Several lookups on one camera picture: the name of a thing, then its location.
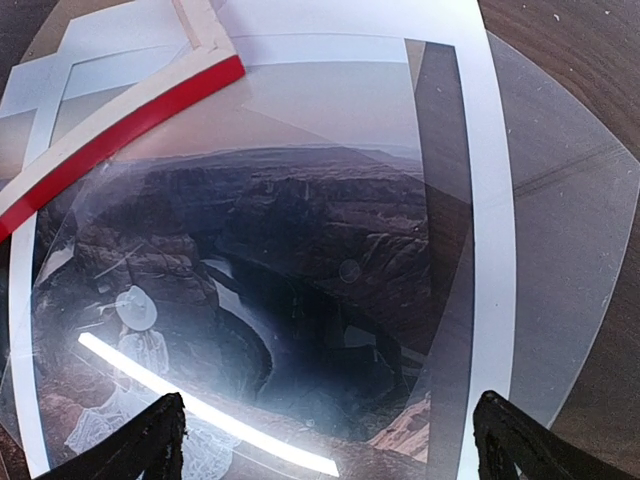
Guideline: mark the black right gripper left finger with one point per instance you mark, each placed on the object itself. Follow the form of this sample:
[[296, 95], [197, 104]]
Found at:
[[149, 446]]

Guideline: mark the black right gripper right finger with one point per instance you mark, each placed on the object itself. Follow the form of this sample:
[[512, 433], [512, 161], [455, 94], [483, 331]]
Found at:
[[512, 445]]

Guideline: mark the white mat board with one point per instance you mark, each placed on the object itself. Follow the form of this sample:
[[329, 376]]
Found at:
[[99, 49]]

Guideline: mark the canyon landscape photo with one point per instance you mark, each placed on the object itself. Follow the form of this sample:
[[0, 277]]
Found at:
[[265, 253]]

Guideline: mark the clear acrylic sheet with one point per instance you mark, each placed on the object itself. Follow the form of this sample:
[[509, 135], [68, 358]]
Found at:
[[575, 190]]

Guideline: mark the red wooden picture frame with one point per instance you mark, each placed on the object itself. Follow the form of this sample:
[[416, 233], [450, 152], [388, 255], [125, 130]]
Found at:
[[211, 65]]

